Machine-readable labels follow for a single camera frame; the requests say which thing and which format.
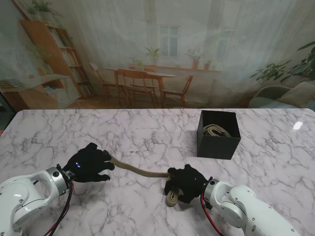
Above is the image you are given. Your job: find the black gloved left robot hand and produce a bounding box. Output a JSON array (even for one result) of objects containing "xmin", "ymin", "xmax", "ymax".
[{"xmin": 63, "ymin": 142, "xmax": 116, "ymax": 184}]

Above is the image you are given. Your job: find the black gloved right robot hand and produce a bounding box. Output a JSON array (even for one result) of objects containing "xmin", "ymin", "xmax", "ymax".
[{"xmin": 164, "ymin": 164, "xmax": 214, "ymax": 205}]

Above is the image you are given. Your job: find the beige woven belt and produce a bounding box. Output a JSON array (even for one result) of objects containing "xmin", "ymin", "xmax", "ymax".
[
  {"xmin": 203, "ymin": 124, "xmax": 233, "ymax": 138},
  {"xmin": 108, "ymin": 157, "xmax": 184, "ymax": 207}
]

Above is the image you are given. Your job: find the black square storage box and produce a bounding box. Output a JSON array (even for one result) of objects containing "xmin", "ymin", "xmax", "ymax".
[{"xmin": 196, "ymin": 110, "xmax": 241, "ymax": 160}]

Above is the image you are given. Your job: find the printed room scene backdrop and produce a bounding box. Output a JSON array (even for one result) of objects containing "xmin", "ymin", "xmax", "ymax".
[{"xmin": 0, "ymin": 0, "xmax": 315, "ymax": 109}]

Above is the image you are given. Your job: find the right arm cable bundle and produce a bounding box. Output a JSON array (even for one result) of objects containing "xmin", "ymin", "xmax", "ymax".
[{"xmin": 201, "ymin": 188, "xmax": 227, "ymax": 236}]

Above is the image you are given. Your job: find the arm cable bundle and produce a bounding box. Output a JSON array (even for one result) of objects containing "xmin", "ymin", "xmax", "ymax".
[
  {"xmin": 41, "ymin": 179, "xmax": 74, "ymax": 236},
  {"xmin": 201, "ymin": 188, "xmax": 227, "ymax": 236}
]

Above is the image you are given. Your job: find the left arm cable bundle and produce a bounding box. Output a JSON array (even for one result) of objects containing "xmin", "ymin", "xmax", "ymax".
[{"xmin": 41, "ymin": 179, "xmax": 74, "ymax": 236}]

